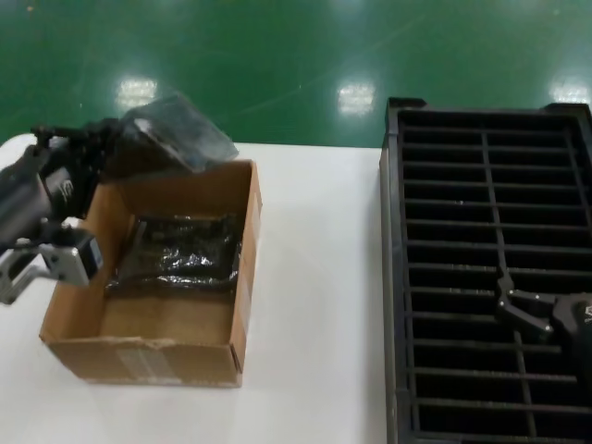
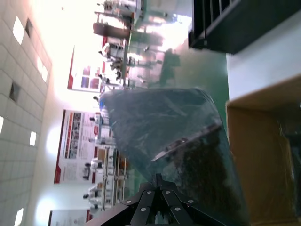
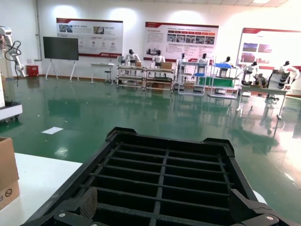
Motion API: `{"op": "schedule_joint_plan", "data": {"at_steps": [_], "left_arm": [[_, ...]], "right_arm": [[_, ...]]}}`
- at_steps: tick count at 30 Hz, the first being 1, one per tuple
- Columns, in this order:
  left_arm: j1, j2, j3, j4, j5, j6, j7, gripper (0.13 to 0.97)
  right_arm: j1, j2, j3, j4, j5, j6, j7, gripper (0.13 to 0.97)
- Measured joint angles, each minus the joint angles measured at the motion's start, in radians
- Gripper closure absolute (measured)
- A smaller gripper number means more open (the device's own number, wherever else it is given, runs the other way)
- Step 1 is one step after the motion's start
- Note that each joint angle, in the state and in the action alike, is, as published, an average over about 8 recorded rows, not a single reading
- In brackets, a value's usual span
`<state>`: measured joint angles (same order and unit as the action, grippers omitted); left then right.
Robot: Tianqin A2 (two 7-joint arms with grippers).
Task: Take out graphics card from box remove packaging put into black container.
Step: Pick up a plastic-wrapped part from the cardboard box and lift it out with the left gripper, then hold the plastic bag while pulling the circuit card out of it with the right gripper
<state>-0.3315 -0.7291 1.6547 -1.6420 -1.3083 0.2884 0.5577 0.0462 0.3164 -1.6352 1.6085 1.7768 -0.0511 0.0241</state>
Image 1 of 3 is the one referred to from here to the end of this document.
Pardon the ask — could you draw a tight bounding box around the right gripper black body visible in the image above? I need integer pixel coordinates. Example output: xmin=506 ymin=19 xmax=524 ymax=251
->
xmin=549 ymin=290 xmax=592 ymax=367

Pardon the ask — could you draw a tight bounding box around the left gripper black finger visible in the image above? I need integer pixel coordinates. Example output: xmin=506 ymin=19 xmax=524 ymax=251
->
xmin=90 ymin=145 xmax=117 ymax=179
xmin=79 ymin=117 xmax=133 ymax=154

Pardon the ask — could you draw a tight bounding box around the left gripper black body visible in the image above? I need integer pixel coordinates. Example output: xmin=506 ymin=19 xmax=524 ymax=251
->
xmin=38 ymin=118 xmax=105 ymax=221

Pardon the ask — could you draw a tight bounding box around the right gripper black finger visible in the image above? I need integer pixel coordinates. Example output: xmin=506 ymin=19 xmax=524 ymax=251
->
xmin=496 ymin=302 xmax=555 ymax=345
xmin=497 ymin=266 xmax=559 ymax=321

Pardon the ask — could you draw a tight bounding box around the translucent grey antistatic bag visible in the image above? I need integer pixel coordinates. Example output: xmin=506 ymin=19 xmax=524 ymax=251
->
xmin=105 ymin=91 xmax=240 ymax=176

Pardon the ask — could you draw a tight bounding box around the black slotted plastic container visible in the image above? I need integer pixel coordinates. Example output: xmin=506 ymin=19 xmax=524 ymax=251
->
xmin=376 ymin=95 xmax=592 ymax=444

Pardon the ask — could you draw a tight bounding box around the bagged graphics card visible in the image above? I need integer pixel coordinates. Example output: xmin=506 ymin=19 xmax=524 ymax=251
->
xmin=103 ymin=211 xmax=245 ymax=298

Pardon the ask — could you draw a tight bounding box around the brown cardboard box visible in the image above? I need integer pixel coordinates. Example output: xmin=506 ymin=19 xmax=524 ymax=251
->
xmin=38 ymin=158 xmax=264 ymax=389

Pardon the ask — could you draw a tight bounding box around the left wrist silver camera mount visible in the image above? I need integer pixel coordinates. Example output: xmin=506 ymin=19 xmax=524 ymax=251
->
xmin=0 ymin=218 xmax=103 ymax=306

